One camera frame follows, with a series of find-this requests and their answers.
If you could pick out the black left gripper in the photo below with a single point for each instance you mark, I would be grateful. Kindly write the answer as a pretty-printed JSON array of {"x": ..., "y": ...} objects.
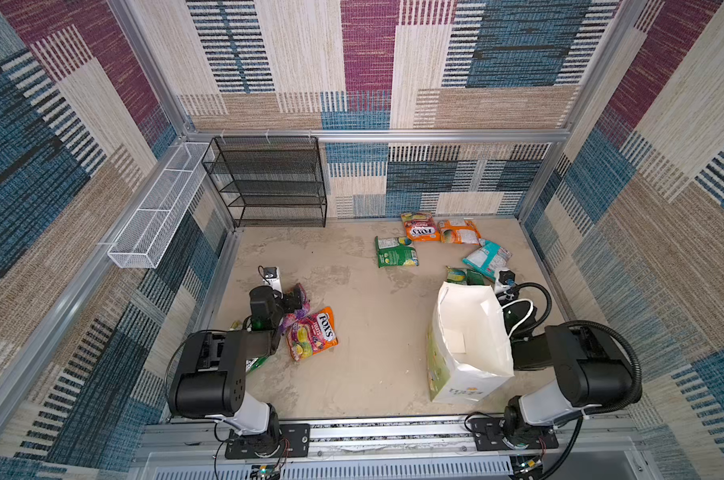
[{"x": 292, "y": 300}]

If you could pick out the green snack bag barcode side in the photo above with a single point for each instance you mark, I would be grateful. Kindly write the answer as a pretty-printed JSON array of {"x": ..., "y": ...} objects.
[{"x": 395, "y": 252}]

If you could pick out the white floral paper bag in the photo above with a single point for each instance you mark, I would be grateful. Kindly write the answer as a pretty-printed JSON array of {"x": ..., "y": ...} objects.
[{"x": 468, "y": 349}]

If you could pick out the purple Fox's berries candy bag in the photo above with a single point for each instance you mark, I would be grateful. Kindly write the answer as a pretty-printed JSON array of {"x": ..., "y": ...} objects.
[{"x": 290, "y": 319}]

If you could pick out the green yellow snack bag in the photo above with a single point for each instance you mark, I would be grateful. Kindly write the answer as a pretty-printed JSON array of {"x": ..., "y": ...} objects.
[{"x": 255, "y": 362}]

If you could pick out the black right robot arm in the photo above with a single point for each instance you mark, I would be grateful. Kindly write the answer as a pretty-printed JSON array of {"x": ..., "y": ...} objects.
[{"x": 596, "y": 369}]

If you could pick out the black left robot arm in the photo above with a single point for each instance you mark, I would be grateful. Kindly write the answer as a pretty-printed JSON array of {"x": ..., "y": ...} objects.
[{"x": 209, "y": 382}]

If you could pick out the orange Fox's candy bag back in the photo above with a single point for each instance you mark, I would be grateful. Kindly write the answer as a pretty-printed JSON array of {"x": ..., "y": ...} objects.
[{"x": 420, "y": 226}]

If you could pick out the orange snack bag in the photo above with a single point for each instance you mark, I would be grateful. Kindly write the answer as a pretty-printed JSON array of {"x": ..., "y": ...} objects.
[{"x": 459, "y": 231}]

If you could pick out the teal white snack packet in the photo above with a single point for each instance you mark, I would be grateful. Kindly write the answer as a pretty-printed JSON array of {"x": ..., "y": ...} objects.
[{"x": 489, "y": 259}]

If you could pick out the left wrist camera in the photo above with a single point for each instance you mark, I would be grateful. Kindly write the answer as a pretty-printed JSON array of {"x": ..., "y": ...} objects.
[{"x": 271, "y": 277}]

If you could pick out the black wire mesh shelf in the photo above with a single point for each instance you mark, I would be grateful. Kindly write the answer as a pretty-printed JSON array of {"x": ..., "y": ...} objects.
[{"x": 269, "y": 182}]

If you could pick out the white wire mesh basket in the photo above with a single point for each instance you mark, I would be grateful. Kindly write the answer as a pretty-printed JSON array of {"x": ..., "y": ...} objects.
[{"x": 144, "y": 240}]

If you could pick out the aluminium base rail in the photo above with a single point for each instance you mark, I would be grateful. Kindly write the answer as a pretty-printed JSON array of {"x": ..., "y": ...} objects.
[{"x": 414, "y": 447}]

